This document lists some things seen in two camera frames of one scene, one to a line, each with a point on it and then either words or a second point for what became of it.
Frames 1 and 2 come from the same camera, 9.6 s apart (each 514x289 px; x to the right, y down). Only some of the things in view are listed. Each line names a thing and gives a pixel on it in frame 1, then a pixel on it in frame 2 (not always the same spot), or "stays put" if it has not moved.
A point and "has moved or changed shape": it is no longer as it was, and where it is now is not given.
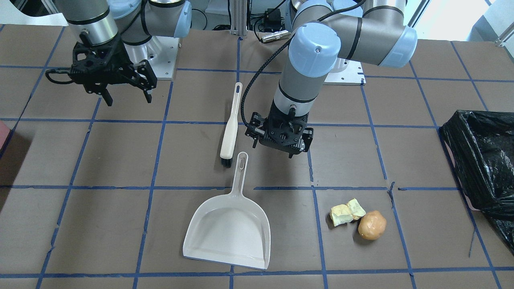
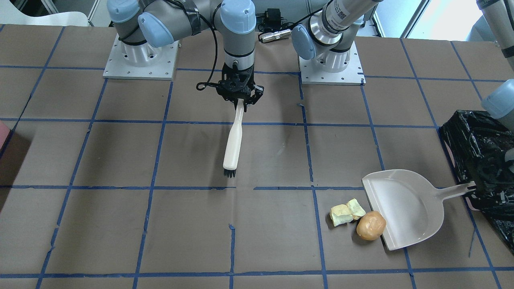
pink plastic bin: x=5 y=133 stays put
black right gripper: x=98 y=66 -> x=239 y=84
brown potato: x=372 y=225 stays put
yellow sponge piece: x=357 y=211 stays put
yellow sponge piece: x=341 y=214 stays put
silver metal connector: x=274 y=35 stays put
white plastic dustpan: x=234 y=228 -> x=406 y=208
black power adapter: x=273 y=20 stays put
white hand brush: x=229 y=148 has moved or changed shape
